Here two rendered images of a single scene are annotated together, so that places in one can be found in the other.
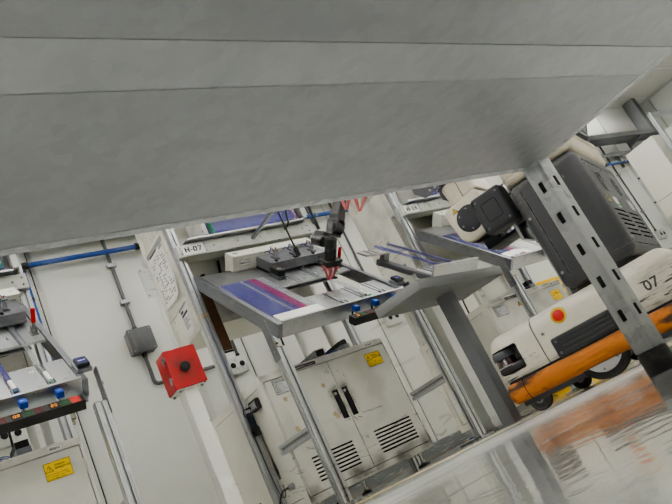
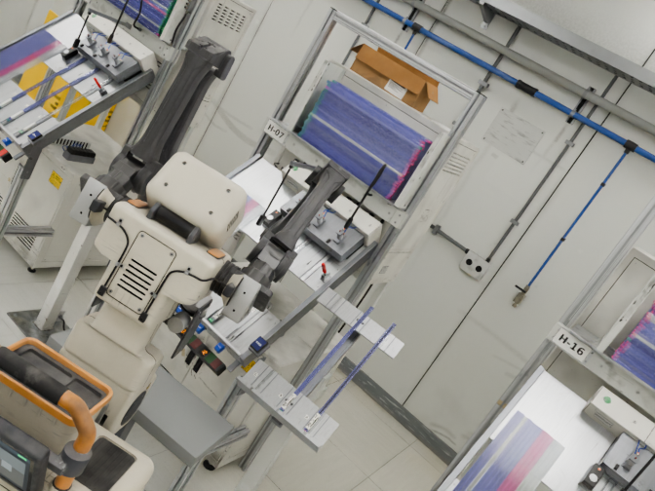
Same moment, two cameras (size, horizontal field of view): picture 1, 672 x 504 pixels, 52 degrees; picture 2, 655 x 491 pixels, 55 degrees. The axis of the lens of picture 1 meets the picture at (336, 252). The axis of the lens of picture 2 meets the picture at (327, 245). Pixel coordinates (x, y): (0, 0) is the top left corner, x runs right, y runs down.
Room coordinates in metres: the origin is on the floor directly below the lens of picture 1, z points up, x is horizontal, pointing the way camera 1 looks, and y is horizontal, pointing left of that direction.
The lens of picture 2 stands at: (2.23, -1.97, 1.78)
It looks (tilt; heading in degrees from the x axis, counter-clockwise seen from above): 16 degrees down; 63
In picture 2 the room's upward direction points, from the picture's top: 31 degrees clockwise
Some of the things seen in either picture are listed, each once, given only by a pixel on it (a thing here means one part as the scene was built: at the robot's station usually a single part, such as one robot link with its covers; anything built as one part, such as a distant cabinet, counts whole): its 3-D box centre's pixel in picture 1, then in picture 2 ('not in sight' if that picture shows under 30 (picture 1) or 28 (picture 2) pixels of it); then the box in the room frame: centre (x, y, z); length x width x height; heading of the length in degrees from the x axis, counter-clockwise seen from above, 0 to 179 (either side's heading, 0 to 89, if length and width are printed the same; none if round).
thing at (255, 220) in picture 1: (243, 210); (365, 139); (3.29, 0.34, 1.52); 0.51 x 0.13 x 0.27; 129
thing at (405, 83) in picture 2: not in sight; (409, 79); (3.46, 0.61, 1.82); 0.68 x 0.30 x 0.20; 129
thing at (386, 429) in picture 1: (320, 440); (235, 358); (3.35, 0.46, 0.31); 0.70 x 0.65 x 0.62; 129
